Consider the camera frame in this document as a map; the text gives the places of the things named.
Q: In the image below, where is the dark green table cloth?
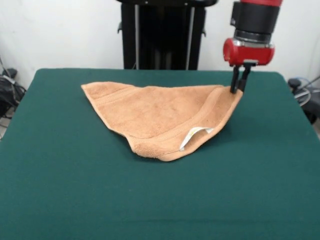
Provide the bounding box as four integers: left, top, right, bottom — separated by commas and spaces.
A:
0, 67, 320, 240

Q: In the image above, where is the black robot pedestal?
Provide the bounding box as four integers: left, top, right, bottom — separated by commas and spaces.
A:
116, 0, 220, 71

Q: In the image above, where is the black cable tangle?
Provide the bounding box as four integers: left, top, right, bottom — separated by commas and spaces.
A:
0, 67, 27, 119

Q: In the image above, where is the black round caster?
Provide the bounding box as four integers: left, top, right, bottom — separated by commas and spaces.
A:
287, 78, 305, 91

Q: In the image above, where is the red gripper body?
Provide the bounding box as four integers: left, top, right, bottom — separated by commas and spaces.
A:
223, 37, 276, 68

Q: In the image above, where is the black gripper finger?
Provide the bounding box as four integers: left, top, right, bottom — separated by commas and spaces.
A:
237, 65, 252, 93
229, 65, 242, 95

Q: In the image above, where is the tan terry towel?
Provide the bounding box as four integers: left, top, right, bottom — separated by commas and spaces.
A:
80, 80, 244, 162

